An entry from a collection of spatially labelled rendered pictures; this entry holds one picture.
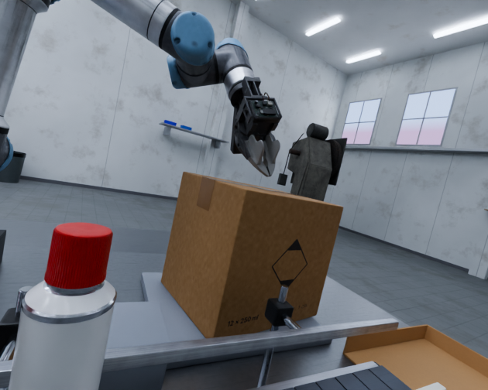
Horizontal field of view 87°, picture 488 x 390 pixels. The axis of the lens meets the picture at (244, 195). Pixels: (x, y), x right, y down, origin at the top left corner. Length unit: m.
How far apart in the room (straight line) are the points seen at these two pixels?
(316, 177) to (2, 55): 5.63
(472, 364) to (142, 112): 7.39
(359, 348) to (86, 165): 7.16
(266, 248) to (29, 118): 7.20
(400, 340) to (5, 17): 1.09
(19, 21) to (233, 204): 0.58
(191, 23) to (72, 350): 0.48
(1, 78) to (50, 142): 6.69
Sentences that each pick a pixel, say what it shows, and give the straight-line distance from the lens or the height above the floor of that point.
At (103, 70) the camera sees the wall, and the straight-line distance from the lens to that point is 7.61.
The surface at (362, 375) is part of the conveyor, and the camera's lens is 0.52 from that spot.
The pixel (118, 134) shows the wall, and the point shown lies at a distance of 7.45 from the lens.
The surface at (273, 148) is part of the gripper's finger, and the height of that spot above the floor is 1.21.
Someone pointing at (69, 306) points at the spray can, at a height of 1.04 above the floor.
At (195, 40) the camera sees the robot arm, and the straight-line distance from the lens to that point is 0.52.
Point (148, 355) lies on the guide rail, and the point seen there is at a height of 0.96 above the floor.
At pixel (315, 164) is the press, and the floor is 1.72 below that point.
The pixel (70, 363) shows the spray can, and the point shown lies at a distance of 0.21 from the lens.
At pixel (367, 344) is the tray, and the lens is 0.69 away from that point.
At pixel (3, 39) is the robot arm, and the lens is 0.77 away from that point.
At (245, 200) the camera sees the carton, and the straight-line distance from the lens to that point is 0.42.
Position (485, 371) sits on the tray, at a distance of 0.85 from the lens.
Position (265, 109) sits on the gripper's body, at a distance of 0.54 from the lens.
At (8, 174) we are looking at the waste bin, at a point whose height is 0.17.
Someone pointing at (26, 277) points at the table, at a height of 0.83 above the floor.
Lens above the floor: 1.14
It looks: 4 degrees down
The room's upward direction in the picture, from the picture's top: 12 degrees clockwise
